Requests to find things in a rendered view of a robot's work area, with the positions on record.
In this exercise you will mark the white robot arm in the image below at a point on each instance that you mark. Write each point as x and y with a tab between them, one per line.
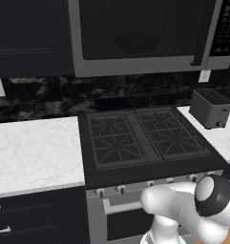
170	203

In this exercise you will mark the grey microwave door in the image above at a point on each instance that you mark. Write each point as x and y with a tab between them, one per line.
135	65

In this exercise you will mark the dark upper cupboard door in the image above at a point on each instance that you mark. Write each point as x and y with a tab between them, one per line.
30	35

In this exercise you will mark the grey microwave oven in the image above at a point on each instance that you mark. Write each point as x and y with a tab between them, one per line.
221	60

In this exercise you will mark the black gas hob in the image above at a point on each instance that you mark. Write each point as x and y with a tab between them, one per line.
142	136

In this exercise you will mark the silver oven knob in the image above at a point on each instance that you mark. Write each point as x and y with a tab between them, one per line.
192	177
210	173
120	189
169	180
150	183
99	192

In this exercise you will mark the grey toaster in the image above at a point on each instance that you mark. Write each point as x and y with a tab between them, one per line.
208	109

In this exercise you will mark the dark drawer front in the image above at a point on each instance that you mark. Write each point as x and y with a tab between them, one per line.
40	203
43	232

